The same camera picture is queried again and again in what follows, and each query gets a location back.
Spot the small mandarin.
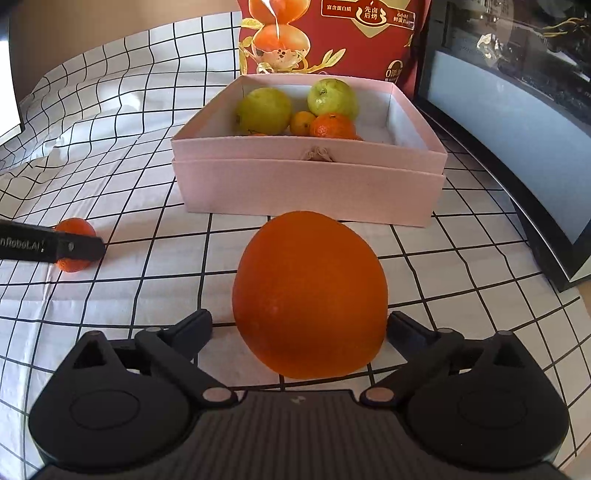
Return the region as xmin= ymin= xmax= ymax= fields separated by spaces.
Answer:
xmin=53 ymin=217 xmax=99 ymax=274

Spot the large orange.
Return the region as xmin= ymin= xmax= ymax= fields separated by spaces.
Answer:
xmin=232 ymin=211 xmax=388 ymax=380

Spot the small yellow citrus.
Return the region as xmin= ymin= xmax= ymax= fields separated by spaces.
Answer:
xmin=290 ymin=111 xmax=317 ymax=137

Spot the small green guava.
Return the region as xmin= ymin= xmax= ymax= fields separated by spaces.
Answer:
xmin=307 ymin=78 xmax=359 ymax=121

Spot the black monitor on left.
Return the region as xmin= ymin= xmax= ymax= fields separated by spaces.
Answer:
xmin=0 ymin=4 xmax=23 ymax=145

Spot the checked white tablecloth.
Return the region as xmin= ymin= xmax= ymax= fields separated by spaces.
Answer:
xmin=1 ymin=13 xmax=590 ymax=479

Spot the pink gift box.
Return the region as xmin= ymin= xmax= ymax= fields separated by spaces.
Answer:
xmin=171 ymin=73 xmax=448 ymax=227

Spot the black framed screen on right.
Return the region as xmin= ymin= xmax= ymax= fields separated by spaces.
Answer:
xmin=416 ymin=1 xmax=590 ymax=291

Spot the red snack bag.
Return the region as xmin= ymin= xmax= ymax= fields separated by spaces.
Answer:
xmin=238 ymin=0 xmax=431 ymax=97

